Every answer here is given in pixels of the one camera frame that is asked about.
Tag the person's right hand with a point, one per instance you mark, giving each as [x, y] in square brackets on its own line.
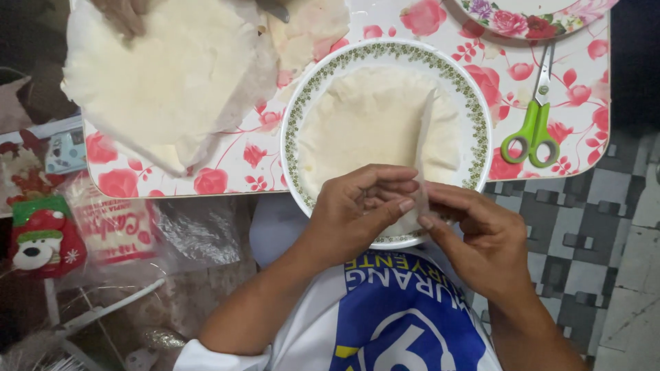
[490, 247]

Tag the person's left hand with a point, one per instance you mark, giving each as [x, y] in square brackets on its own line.
[345, 216]

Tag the thin translucent wrapper sheet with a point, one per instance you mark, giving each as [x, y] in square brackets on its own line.
[427, 149]

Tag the stack of round white wrappers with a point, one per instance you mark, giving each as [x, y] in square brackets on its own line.
[361, 129]

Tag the white and blue shirt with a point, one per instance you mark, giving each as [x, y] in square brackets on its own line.
[402, 319]

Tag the white plate with green rim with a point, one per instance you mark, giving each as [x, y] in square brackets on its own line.
[309, 92]

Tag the pink rose print tray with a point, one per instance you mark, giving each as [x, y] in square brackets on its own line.
[577, 129]

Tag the torn wrapper pieces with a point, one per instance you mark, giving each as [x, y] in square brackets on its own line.
[309, 31]

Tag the clear plastic bag red print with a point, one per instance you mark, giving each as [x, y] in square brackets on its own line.
[129, 226]

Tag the silver glitter ornament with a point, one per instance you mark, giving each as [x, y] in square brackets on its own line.
[164, 338]

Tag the floral rimmed plate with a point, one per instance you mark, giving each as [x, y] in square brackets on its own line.
[515, 23]

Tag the wrapper pile on plastic sheet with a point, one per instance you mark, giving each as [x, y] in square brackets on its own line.
[165, 77]

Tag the small light blue box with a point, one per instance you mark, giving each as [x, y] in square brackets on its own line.
[66, 152]

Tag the red bear christmas stocking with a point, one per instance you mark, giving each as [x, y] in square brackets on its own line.
[44, 242]

